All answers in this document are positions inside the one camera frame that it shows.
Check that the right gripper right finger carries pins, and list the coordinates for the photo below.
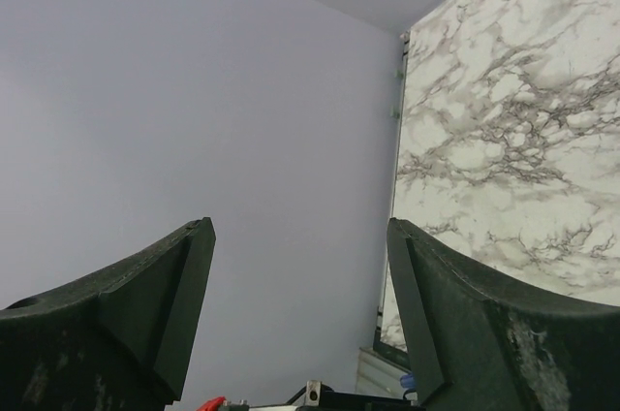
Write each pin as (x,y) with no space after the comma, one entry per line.
(478,339)

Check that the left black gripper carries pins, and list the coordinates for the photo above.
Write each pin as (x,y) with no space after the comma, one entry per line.
(317,396)

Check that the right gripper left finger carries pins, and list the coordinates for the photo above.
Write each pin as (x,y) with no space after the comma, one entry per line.
(119,338)

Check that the aluminium frame rail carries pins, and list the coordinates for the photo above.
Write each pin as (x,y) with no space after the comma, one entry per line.
(377,376)

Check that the blue clamp handle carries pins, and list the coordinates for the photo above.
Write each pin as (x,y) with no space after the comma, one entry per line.
(408,383)

